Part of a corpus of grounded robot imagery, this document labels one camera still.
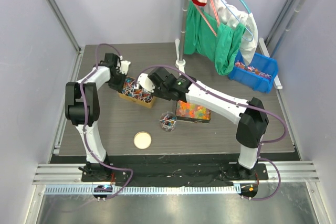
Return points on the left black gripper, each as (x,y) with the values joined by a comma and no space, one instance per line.
(118,87)

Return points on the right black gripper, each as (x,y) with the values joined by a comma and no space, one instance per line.
(155,93)

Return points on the gold tin of gummy candies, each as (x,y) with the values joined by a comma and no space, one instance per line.
(194,113)

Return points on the clear glass jar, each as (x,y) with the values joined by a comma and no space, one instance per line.
(168,121)

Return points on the round wooden jar lid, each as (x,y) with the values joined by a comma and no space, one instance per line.
(142,140)

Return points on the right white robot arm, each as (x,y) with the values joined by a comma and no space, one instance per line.
(246,115)

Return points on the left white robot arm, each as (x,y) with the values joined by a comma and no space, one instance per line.
(82,108)

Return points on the white clothes rack stand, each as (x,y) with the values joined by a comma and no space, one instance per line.
(180,62)

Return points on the green cloth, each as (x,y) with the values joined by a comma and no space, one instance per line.
(220,44)

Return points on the blue plastic bin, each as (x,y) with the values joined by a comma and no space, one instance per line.
(259,75)

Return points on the white cloth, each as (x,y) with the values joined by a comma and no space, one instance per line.
(231,16)

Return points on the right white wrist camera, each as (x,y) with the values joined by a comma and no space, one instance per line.
(143,82)

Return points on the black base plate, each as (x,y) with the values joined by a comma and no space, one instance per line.
(189,170)

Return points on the white slotted cable duct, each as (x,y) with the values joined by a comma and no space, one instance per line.
(100,190)

